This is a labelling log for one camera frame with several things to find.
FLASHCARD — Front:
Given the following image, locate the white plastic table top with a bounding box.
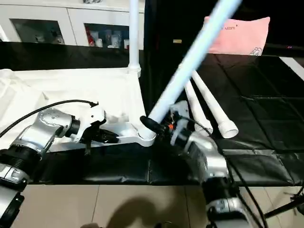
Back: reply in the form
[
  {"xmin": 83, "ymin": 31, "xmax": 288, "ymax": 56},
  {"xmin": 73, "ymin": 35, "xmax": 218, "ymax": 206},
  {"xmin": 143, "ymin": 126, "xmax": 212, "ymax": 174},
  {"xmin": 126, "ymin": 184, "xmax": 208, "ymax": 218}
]
[{"xmin": 0, "ymin": 68, "xmax": 157, "ymax": 153}]

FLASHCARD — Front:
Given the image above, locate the white plastic table leg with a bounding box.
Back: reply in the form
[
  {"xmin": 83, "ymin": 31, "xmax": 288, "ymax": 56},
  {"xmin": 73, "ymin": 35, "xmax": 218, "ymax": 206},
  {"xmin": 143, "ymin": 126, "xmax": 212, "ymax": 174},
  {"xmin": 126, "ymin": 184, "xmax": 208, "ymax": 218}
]
[
  {"xmin": 184, "ymin": 80, "xmax": 214, "ymax": 134},
  {"xmin": 140, "ymin": 0, "xmax": 244, "ymax": 134},
  {"xmin": 192, "ymin": 71, "xmax": 239, "ymax": 139},
  {"xmin": 127, "ymin": 0, "xmax": 142, "ymax": 75}
]

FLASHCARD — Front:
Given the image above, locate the black work mat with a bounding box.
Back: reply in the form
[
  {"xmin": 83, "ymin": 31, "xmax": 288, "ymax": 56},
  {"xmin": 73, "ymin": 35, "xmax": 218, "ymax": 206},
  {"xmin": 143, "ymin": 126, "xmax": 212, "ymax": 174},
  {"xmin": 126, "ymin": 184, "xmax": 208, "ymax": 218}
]
[{"xmin": 0, "ymin": 40, "xmax": 304, "ymax": 187}]

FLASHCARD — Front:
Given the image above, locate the red bottle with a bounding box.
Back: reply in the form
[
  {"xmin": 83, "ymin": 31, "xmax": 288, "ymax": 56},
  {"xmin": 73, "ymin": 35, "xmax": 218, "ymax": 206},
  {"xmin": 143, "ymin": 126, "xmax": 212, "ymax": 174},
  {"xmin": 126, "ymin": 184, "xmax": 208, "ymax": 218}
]
[{"xmin": 85, "ymin": 28, "xmax": 93, "ymax": 47}]

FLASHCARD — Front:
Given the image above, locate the pink pillow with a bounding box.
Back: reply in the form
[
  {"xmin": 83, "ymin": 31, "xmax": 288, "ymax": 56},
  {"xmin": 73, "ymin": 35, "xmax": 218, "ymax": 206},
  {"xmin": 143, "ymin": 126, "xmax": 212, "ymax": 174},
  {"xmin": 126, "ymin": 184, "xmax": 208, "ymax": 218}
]
[{"xmin": 204, "ymin": 16, "xmax": 271, "ymax": 56}]

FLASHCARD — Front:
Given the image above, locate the white glass-door cabinet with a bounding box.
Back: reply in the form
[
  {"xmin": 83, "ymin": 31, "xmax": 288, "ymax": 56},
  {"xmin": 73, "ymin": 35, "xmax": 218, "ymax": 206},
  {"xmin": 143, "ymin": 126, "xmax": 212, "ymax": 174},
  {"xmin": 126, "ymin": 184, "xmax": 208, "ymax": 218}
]
[{"xmin": 0, "ymin": 0, "xmax": 145, "ymax": 49}]

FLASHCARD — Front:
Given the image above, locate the black tripod stand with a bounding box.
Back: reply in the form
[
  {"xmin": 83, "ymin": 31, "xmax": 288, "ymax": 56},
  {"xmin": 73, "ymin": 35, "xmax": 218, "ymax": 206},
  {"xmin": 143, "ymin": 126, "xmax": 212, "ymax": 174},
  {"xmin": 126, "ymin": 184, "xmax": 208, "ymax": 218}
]
[{"xmin": 264, "ymin": 194, "xmax": 304, "ymax": 220}]

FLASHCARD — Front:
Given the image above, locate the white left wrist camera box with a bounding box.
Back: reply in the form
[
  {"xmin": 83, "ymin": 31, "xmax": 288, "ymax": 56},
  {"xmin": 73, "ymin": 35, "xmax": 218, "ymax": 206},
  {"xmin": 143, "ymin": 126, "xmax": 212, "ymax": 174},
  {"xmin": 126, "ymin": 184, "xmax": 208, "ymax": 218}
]
[{"xmin": 76, "ymin": 104, "xmax": 107, "ymax": 143}]

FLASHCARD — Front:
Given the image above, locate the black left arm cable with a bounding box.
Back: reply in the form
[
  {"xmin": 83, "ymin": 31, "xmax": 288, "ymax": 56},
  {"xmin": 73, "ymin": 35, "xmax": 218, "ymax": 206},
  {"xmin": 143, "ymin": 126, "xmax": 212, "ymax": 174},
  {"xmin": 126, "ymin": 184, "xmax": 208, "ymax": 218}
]
[{"xmin": 0, "ymin": 100, "xmax": 99, "ymax": 139}]

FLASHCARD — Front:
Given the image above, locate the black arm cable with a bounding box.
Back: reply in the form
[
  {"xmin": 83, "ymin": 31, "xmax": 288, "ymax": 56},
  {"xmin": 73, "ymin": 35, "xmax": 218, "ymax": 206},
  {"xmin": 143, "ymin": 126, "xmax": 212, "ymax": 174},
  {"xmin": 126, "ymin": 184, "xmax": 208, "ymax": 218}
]
[
  {"xmin": 0, "ymin": 100, "xmax": 99, "ymax": 139},
  {"xmin": 171, "ymin": 112, "xmax": 266, "ymax": 228}
]

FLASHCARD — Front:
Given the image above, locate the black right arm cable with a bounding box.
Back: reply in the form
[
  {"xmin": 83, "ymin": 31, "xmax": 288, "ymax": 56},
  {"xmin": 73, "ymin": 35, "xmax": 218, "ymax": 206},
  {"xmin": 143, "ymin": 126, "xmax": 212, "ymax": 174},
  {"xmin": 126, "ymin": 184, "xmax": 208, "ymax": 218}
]
[{"xmin": 171, "ymin": 112, "xmax": 266, "ymax": 228}]

